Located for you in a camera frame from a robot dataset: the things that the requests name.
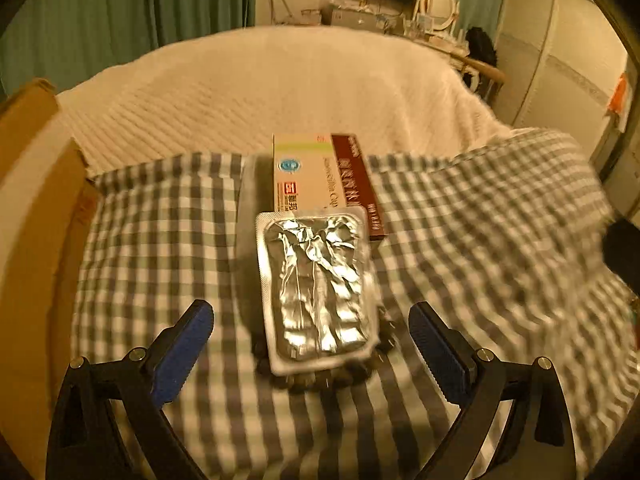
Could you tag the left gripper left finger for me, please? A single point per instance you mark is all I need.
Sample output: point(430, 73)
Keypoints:
point(174, 352)

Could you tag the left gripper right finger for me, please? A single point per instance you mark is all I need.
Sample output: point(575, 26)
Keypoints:
point(446, 353)

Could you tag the grey checkered bedsheet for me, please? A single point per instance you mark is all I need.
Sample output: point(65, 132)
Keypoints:
point(504, 242)

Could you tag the silver foil blister pack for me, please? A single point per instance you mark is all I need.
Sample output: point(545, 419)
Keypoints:
point(318, 292)

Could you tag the white louvered wardrobe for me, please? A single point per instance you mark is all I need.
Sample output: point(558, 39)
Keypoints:
point(562, 60)

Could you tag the brown cardboard box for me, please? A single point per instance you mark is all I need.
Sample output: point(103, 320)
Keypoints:
point(47, 205)

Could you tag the wooden chair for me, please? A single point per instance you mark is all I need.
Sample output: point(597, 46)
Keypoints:
point(486, 80)

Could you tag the red and cream medicine box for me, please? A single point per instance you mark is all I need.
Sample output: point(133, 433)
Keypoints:
point(324, 170)

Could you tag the black backpack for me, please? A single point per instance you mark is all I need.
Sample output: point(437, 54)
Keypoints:
point(481, 47)

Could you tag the cream quilted blanket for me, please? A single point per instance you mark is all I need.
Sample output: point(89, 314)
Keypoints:
point(234, 91)

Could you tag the white oval vanity mirror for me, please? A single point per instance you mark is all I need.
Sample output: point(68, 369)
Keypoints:
point(435, 15)

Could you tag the teal curtain left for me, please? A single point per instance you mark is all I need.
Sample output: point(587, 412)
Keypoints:
point(69, 41)

